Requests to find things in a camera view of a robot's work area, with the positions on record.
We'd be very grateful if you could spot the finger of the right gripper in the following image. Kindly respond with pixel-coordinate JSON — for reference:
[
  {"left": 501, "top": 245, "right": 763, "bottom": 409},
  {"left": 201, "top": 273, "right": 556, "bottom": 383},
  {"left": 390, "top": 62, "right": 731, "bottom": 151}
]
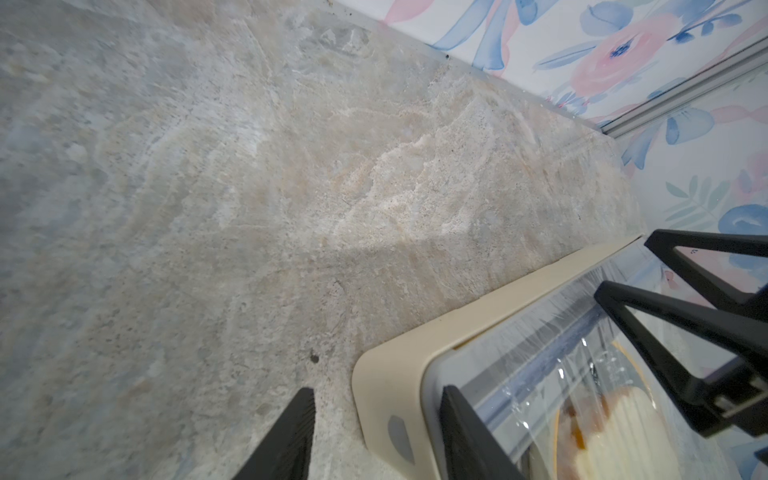
[
  {"left": 594, "top": 281, "right": 767, "bottom": 437},
  {"left": 645, "top": 229, "right": 767, "bottom": 321}
]

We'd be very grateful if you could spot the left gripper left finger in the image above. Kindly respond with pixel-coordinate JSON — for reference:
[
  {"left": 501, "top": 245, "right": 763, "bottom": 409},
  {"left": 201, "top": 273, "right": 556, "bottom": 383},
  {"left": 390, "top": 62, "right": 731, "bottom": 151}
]
[{"left": 233, "top": 387, "right": 316, "bottom": 480}]

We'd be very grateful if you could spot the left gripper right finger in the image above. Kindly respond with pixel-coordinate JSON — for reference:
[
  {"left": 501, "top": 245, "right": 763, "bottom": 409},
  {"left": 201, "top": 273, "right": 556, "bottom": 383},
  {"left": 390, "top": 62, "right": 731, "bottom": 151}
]
[{"left": 439, "top": 385, "right": 525, "bottom": 480}]

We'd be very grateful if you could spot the cream plastic wrap dispenser box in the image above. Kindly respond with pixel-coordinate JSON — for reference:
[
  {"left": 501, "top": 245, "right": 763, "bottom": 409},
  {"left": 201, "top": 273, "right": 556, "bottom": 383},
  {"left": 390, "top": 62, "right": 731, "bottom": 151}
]
[{"left": 352, "top": 237, "right": 661, "bottom": 479}]

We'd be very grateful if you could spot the dark blue yellow-rimmed plate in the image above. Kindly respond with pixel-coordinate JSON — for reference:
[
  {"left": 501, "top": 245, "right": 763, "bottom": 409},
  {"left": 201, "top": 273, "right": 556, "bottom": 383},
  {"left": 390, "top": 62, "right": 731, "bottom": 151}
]
[{"left": 553, "top": 342, "right": 682, "bottom": 479}]

